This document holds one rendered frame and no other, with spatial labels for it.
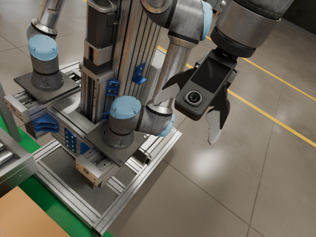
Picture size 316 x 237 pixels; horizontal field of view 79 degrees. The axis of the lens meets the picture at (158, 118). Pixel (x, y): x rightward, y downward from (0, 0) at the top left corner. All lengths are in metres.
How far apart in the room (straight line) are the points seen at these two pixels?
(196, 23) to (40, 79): 0.78
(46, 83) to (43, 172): 0.86
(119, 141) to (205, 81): 0.65
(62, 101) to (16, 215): 0.64
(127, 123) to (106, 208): 1.01
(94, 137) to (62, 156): 0.94
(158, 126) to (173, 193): 1.37
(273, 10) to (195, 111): 0.15
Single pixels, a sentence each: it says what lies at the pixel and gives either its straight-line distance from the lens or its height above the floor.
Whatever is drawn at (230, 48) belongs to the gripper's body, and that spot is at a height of 1.71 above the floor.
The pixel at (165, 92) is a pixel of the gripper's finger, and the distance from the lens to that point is 0.39.
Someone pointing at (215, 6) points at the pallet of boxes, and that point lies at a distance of 7.88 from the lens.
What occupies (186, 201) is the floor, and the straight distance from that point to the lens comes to 2.12.
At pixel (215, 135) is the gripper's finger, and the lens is 0.39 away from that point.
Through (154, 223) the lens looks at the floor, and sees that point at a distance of 1.94.
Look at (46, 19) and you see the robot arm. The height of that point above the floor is 1.33.
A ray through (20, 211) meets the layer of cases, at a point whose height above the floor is 0.54.
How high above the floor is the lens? 1.81
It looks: 45 degrees down
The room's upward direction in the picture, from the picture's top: 24 degrees clockwise
